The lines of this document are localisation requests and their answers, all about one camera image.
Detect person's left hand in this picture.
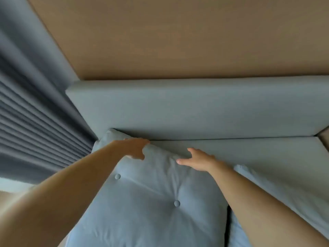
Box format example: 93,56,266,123
114,137,151,161

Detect person's right hand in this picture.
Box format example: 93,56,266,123
176,148,219,174

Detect light blue tufted cushion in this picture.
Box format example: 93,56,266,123
67,128,230,247

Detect person's left forearm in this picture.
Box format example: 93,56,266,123
0,140,129,247

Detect person's right forearm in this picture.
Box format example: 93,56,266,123
209,161,329,247

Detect grey upholstered sofa backrest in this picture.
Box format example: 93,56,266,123
65,75,329,141

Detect grey upholstered sofa panel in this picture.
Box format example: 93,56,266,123
149,136,329,201

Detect grey pleated curtain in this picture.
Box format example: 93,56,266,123
0,0,99,185

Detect light blue plain cushion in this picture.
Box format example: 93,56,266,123
227,164,329,247

